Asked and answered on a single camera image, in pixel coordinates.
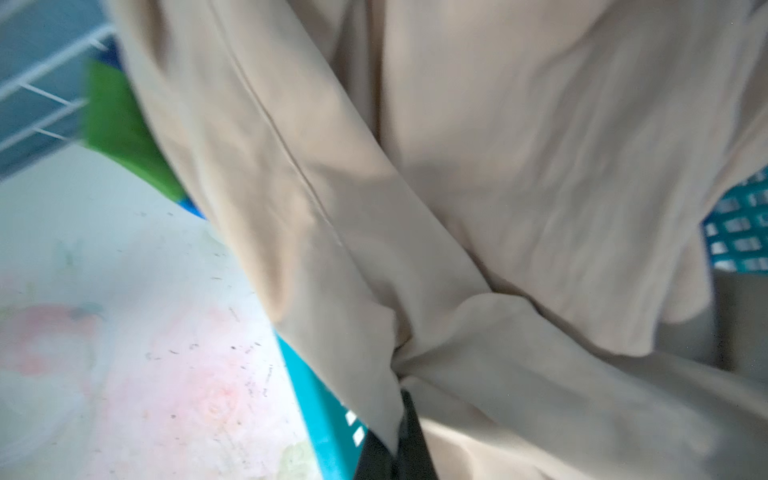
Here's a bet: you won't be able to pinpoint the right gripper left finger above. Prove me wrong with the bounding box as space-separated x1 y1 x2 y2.
353 431 396 480

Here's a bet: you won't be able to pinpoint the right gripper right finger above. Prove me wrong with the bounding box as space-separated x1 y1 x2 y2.
395 390 438 480

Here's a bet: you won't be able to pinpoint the beige shorts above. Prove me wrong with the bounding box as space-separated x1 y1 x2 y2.
106 1 767 479

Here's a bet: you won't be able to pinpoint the teal plastic basket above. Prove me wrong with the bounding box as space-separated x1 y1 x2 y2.
176 165 767 479

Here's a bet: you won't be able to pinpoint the multicolour cloth in basket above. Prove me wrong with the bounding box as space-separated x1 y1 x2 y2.
82 40 188 205

